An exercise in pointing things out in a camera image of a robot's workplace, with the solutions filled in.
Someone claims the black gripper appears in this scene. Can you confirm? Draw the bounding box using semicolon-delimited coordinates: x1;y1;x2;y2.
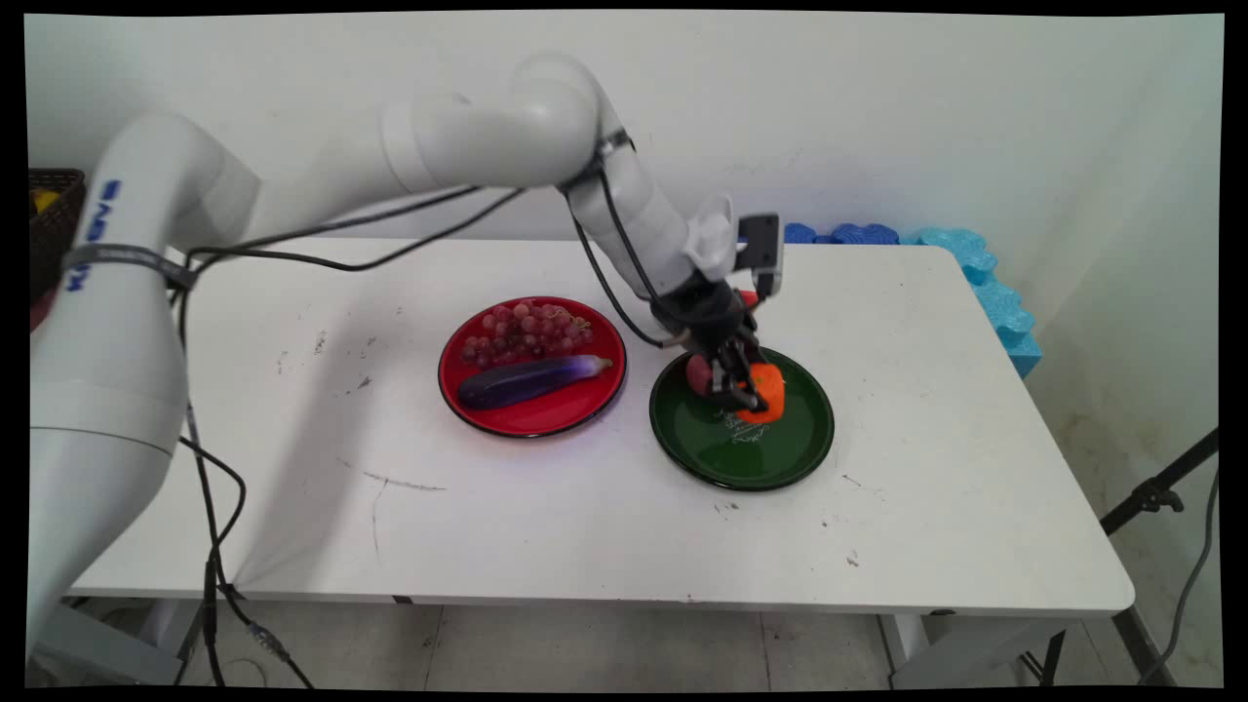
663;276;767;410

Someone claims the orange fruit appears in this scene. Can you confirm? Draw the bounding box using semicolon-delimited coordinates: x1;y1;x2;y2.
735;363;787;426

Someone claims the dark green round plate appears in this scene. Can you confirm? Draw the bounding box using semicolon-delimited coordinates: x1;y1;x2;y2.
648;343;836;491

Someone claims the red round plate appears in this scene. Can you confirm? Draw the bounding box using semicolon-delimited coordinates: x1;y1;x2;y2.
437;295;628;439

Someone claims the purple eggplant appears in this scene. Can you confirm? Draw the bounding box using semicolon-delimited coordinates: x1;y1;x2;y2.
456;354;615;410

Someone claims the bunch of red grapes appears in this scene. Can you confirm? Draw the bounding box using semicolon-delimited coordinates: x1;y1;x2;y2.
460;302;594;370

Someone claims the light blue foam piece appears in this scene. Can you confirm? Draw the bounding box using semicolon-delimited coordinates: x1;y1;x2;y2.
902;227;1044;379

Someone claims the black tripod stand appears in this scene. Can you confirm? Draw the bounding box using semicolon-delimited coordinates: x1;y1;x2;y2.
1099;426;1222;538

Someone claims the black table leg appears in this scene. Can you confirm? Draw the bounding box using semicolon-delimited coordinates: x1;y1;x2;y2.
1035;604;1178;687

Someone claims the dark woven basket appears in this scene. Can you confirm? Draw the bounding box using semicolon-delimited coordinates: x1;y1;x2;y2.
28;168;88;305

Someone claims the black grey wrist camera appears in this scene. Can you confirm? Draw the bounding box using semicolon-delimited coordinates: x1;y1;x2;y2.
737;213;785;296

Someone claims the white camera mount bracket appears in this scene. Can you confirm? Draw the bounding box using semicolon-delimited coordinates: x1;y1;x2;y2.
684;194;738;286

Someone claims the white table frame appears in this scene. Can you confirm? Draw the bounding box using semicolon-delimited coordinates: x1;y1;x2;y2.
876;611;1078;689

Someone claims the black cable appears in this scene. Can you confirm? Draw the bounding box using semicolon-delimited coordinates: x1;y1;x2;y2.
180;136;683;352
175;136;683;688

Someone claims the grey cable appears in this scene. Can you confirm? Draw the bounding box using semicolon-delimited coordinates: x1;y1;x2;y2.
1136;466;1222;685

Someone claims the black strap on arm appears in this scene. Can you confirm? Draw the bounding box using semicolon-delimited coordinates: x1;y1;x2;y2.
61;243;199;293

